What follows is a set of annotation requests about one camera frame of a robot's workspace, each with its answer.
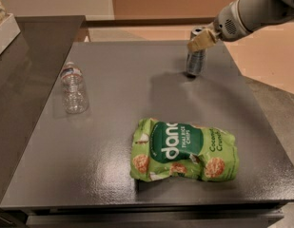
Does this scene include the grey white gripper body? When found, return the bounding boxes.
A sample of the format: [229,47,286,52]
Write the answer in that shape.
[212,0,250,42]

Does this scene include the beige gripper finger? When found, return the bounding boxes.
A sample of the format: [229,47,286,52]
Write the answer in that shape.
[187,28,218,52]

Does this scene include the silver blue redbull can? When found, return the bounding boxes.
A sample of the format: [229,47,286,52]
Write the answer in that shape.
[185,27,207,78]

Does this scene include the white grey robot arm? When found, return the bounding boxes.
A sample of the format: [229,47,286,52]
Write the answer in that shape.
[187,0,294,52]

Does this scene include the clear plastic water bottle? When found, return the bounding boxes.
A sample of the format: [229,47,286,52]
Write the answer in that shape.
[60,62,89,114]

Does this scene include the green rice chips bag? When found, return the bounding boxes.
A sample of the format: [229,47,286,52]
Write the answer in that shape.
[130,118,239,182]

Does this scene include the white box on counter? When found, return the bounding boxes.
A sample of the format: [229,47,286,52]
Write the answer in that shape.
[0,0,20,55]

